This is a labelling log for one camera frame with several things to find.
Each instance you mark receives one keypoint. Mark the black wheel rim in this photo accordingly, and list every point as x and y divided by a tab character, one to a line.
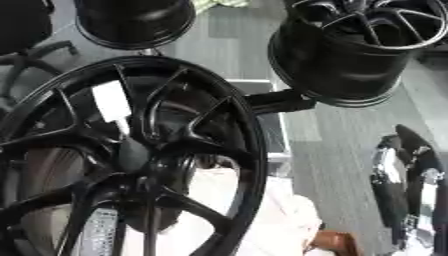
134	23

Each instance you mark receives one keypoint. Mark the black wheel stand bracket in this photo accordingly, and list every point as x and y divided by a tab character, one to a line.
280	101

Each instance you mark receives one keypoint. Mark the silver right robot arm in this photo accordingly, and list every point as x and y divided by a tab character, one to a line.
429	238

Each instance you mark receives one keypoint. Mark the black spoked wheel on stand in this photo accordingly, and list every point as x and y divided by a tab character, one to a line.
344	63

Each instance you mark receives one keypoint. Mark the brown leather object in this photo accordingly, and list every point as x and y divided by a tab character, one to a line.
335	243

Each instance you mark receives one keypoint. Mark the black office chair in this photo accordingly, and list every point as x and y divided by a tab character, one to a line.
23	26

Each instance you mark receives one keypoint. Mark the large black spoked wheel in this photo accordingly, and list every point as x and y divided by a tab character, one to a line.
175	146

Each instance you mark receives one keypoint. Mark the white cloth bundle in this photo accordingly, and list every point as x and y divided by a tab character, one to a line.
286	220

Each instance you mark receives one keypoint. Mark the grey perforated panel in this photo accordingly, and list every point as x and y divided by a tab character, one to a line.
99	233

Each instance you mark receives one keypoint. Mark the green white checked cloth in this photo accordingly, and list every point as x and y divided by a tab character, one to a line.
221	4

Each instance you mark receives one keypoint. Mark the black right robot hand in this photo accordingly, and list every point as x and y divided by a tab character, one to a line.
389	196

